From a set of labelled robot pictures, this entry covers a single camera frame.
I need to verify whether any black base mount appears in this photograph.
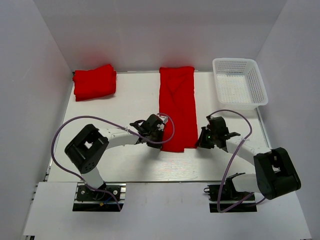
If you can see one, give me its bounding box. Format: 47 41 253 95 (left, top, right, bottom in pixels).
203 184 257 213
72 183 126 212

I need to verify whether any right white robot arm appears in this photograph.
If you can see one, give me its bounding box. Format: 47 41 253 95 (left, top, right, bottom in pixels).
196 116 302 201

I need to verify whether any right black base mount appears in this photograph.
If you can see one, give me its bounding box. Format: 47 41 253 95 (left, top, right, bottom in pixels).
203 184 257 213

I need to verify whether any white plastic basket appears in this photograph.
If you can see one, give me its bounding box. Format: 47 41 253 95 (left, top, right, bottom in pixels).
212 57 269 111

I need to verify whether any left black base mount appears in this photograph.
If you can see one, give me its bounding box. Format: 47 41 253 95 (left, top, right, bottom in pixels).
72 183 126 212

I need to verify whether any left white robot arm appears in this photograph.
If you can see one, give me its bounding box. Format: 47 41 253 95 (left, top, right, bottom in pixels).
64 114 168 200

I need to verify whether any folded red t shirt stack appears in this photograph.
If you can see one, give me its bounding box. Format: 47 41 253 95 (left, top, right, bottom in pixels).
72 64 117 102

